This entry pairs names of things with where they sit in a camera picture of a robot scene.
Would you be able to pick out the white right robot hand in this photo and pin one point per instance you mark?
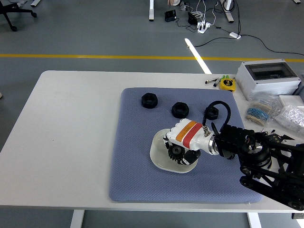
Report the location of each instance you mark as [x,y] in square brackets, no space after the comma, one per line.
[187,133]

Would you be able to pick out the black office chair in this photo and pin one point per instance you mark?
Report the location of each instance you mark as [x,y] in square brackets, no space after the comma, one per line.
[9,10]

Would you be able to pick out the large black gear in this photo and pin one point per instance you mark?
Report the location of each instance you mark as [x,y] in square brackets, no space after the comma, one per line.
[176,152]

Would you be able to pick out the white desk leg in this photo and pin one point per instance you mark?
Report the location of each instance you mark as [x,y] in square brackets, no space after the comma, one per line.
[228,12]
[152,10]

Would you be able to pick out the black charger block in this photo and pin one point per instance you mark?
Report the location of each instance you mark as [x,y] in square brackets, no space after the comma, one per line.
[192,18]

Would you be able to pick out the small white adapter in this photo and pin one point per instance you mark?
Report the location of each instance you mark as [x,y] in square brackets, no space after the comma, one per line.
[234,35]

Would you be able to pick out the white table leg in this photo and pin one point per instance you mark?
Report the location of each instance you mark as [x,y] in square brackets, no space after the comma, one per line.
[77,219]
[254,221]

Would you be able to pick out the large black hex nut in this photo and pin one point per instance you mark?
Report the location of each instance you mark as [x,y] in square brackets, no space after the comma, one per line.
[145,103]
[176,113]

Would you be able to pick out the small black hex nut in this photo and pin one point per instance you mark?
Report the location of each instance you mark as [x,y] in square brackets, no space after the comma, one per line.
[213,114]

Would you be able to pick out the white square dish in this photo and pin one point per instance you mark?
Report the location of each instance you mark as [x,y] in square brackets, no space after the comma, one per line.
[158,156]

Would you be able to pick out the grey electrical enclosure box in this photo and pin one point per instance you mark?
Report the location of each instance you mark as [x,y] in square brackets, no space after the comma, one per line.
[266,85]

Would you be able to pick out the yellow tape measure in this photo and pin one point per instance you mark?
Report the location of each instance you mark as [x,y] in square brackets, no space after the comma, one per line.
[227,84]

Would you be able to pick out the flat white box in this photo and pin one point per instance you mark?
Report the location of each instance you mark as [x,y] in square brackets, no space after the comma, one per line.
[291,99]

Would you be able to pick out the bubble wrap bag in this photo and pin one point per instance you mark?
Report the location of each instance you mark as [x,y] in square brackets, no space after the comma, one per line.
[292,116]

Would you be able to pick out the black power adapter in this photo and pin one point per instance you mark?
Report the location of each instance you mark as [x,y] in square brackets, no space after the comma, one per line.
[170,15]

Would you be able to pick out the small black tool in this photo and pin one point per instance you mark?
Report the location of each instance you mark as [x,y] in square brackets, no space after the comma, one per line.
[216,83]

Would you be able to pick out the clear bag of resistor strips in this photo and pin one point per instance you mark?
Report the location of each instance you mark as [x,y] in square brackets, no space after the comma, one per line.
[259,112]

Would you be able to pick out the white power strip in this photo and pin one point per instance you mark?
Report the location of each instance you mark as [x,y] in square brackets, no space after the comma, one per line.
[203,26]

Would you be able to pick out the blue-grey quilted mat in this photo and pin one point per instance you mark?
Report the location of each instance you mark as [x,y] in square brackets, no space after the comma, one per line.
[133,147]

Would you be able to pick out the green-tipped tool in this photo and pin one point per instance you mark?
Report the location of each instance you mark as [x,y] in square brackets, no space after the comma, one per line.
[225,77]

